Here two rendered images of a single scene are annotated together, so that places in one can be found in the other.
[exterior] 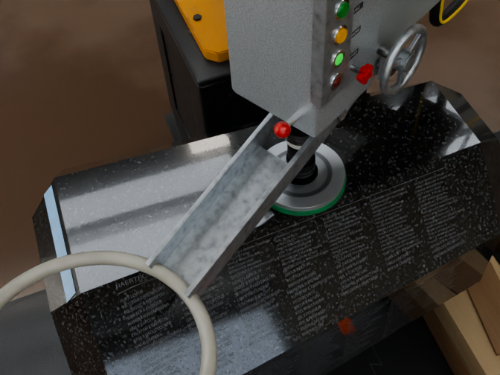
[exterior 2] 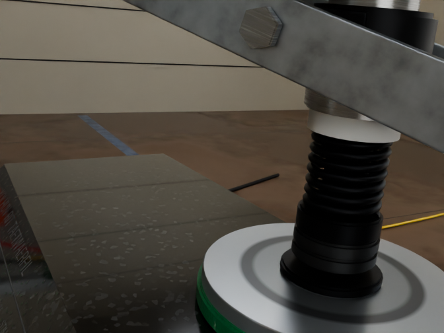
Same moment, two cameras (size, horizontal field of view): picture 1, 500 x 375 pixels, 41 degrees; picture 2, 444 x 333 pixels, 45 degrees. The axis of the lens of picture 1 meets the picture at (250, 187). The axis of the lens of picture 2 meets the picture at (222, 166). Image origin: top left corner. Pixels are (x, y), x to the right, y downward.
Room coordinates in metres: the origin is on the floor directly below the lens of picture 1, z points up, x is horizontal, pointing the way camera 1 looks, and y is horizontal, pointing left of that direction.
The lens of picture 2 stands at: (1.19, 0.24, 1.08)
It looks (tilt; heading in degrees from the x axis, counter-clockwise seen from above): 16 degrees down; 254
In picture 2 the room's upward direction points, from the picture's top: 5 degrees clockwise
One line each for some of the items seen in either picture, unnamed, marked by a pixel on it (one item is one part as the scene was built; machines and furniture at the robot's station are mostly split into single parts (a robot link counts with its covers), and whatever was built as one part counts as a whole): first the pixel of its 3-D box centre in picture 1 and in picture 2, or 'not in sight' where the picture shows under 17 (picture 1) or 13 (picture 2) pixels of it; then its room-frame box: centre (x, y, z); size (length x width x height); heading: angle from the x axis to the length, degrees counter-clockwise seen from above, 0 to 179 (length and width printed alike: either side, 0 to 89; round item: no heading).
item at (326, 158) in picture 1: (300, 173); (328, 279); (0.99, -0.12, 0.87); 0.21 x 0.21 x 0.01
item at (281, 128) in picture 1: (289, 123); not in sight; (0.85, -0.08, 1.20); 0.08 x 0.03 x 0.03; 136
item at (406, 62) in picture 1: (388, 53); not in sight; (0.99, -0.29, 1.23); 0.15 x 0.10 x 0.15; 136
